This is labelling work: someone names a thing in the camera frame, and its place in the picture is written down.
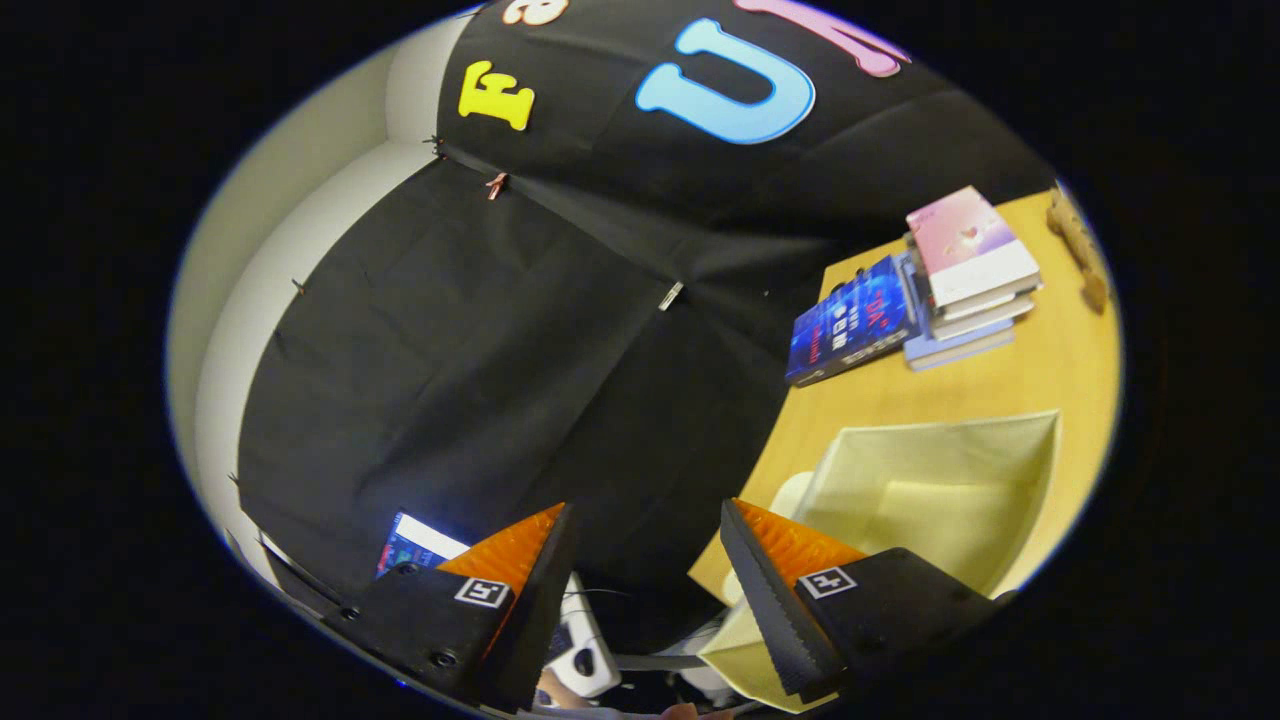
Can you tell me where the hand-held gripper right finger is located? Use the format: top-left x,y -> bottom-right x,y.
719,497 -> 1018,703

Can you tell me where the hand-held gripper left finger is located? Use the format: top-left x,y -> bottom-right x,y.
322,501 -> 581,714

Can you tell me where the pale green fabric storage box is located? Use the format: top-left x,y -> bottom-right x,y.
697,410 -> 1063,715

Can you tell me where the white plastic device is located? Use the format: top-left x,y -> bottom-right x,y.
545,573 -> 622,699

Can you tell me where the computer monitor screen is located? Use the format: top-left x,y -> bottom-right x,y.
377,512 -> 471,579

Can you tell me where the black backdrop cloth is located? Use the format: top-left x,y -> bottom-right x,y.
235,0 -> 1061,651

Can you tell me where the dark blue book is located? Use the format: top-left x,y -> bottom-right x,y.
785,255 -> 923,388

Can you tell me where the light blue book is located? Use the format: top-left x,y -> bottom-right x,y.
903,318 -> 1016,373

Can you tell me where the white thin book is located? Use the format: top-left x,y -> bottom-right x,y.
930,293 -> 1037,342

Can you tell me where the pink cover book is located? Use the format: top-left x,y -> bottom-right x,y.
905,186 -> 1042,309

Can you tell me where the brown plush toy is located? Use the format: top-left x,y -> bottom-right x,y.
1046,190 -> 1111,314

